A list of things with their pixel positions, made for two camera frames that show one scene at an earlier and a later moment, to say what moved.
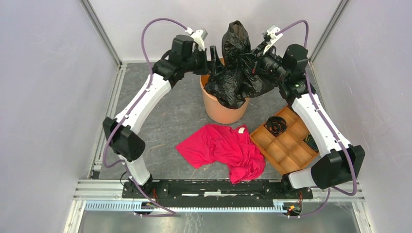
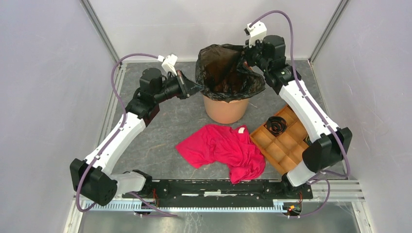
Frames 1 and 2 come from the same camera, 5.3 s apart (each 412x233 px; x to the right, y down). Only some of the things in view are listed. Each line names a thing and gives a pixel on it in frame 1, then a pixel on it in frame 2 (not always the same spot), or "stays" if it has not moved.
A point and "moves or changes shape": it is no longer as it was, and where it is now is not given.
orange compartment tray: [288, 150] stays
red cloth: [230, 146] stays
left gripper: [216, 67] → [188, 87]
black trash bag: [232, 85] moves or changes shape
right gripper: [260, 58] → [248, 50]
